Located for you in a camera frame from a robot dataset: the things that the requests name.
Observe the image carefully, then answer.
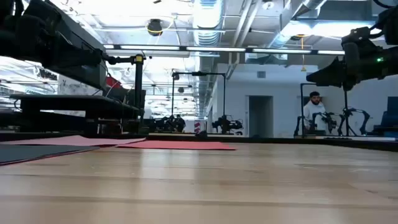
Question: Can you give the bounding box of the blue chair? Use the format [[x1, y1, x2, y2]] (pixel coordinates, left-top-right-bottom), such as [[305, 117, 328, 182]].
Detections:
[[372, 95, 398, 138]]

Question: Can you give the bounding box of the red box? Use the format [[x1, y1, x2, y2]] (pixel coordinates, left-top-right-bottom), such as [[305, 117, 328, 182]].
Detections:
[[104, 75, 123, 90]]

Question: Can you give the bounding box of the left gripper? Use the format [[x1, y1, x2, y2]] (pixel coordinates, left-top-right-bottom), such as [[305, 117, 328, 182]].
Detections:
[[37, 37, 105, 71]]

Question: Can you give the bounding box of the silver air duct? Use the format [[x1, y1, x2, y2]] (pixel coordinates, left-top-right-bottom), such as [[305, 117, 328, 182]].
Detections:
[[191, 0, 225, 47]]

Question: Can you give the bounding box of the black pole with yellow label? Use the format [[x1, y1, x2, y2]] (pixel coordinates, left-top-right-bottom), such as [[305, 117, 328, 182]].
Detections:
[[102, 53, 146, 133]]

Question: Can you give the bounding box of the dark doorway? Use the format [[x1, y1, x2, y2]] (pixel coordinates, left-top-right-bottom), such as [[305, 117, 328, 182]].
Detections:
[[248, 95, 275, 138]]

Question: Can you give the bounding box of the yellow hanging cord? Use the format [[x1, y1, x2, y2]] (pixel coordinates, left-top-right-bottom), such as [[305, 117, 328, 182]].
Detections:
[[300, 33, 308, 73]]

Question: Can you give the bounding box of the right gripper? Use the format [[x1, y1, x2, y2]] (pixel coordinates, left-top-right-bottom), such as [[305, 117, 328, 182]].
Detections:
[[306, 40, 374, 91]]

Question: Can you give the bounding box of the person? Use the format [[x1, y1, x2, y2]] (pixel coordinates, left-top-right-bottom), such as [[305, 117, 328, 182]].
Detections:
[[303, 90, 331, 131]]

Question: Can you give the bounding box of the pink paper sheet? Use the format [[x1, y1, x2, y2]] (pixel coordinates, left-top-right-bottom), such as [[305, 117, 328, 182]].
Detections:
[[0, 134, 147, 147]]

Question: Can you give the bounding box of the desk with black frame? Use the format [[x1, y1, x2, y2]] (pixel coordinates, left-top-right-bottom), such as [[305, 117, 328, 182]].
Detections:
[[0, 93, 147, 135]]

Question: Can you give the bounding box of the black ceiling speaker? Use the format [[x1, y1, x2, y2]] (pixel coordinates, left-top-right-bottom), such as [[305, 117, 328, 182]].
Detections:
[[146, 18, 164, 37]]

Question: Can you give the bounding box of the red paper sheet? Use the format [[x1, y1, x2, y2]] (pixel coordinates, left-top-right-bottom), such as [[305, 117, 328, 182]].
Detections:
[[116, 140, 238, 151]]

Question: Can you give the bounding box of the black camera stand frame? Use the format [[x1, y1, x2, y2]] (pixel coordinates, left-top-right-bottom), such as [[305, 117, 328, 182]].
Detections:
[[171, 70, 227, 126], [299, 82, 351, 137]]

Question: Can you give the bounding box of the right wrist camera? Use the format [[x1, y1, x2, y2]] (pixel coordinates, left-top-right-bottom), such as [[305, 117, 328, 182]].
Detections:
[[341, 26, 385, 48]]

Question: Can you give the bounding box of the black paper sheet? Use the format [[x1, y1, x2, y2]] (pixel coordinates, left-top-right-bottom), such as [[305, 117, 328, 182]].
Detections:
[[0, 144, 100, 165]]

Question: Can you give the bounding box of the long ceiling light bar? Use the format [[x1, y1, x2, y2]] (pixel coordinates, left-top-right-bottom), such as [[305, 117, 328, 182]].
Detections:
[[102, 44, 346, 57]]

